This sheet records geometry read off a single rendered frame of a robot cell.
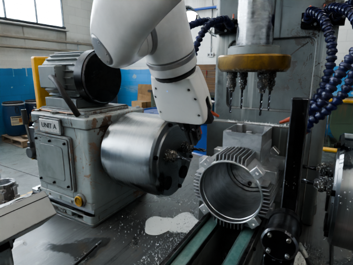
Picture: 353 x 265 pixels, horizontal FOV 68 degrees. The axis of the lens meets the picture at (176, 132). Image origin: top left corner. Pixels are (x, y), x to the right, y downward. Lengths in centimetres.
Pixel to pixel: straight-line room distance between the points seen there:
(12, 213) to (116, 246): 40
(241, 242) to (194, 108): 34
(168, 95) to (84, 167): 48
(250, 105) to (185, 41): 54
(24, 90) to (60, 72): 559
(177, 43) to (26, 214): 37
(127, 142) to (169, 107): 29
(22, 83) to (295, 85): 603
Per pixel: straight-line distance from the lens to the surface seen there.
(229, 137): 69
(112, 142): 79
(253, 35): 68
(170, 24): 40
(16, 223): 51
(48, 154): 98
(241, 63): 64
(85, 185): 91
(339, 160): 62
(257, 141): 68
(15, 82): 644
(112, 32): 33
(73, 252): 86
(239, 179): 85
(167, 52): 42
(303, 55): 89
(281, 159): 73
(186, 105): 47
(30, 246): 94
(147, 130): 74
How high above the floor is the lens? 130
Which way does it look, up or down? 13 degrees down
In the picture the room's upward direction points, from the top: straight up
